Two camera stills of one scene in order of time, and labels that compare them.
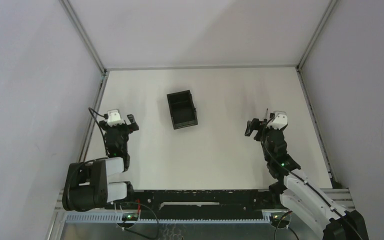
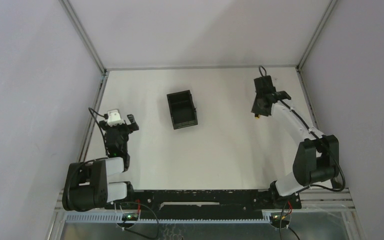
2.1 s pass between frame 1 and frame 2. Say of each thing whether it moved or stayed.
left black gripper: stayed
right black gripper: moved
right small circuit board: stayed
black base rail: stayed
